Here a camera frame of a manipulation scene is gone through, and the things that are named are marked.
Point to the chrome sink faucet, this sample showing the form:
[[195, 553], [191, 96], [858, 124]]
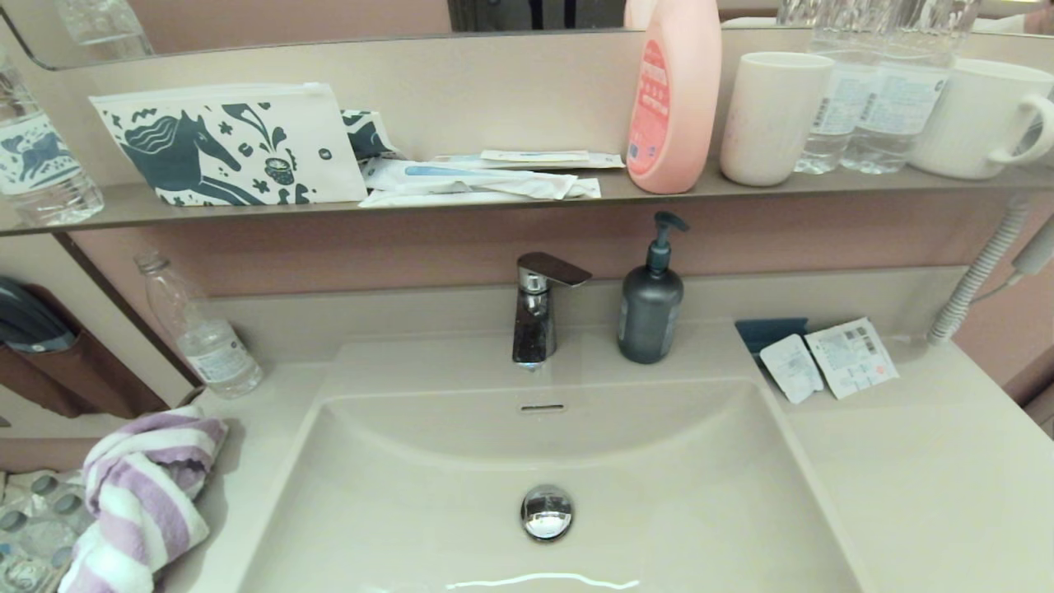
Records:
[[535, 321]]

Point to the purple white striped towel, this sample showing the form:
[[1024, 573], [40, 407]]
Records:
[[140, 494]]

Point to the beige ceramic sink basin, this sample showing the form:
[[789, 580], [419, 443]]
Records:
[[659, 478]]

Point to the dark grey soap dispenser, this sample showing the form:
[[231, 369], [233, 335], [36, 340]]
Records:
[[650, 313]]

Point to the white packet with blue toothbrush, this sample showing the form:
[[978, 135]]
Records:
[[461, 177]]

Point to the plain white toiletry packet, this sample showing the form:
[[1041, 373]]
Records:
[[428, 198]]

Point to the flat white toiletry packet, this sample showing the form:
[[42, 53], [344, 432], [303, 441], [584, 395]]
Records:
[[535, 156]]

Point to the chrome drain stopper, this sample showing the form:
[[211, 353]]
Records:
[[547, 512]]

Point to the folded blue patterned pouch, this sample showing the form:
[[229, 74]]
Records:
[[366, 136]]

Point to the dark blue packet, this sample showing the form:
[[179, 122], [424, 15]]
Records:
[[770, 329]]

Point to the pink lotion bottle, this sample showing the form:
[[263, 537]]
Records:
[[675, 99]]

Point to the small white sachet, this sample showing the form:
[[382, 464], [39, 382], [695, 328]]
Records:
[[790, 366]]

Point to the slim clear plastic bottle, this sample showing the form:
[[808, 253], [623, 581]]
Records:
[[206, 346]]

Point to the white sachet with barcode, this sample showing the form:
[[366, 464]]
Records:
[[852, 358]]

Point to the white horse print pouch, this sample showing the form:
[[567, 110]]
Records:
[[230, 148]]

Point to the clear plastic water bottle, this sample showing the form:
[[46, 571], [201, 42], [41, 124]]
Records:
[[832, 115], [897, 107]]

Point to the brown holder pouch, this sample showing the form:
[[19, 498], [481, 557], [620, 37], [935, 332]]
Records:
[[90, 379]]

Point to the dark blue hair dryer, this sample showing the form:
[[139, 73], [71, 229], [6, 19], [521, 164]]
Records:
[[29, 317]]

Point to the water bottle blue animal label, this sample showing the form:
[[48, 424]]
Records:
[[41, 165]]

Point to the white handset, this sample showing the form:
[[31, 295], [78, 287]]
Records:
[[1039, 247]]

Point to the shrink-wrapped bottle pack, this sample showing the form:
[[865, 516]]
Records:
[[33, 527]]

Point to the grey wall shelf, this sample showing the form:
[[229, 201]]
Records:
[[123, 207]]

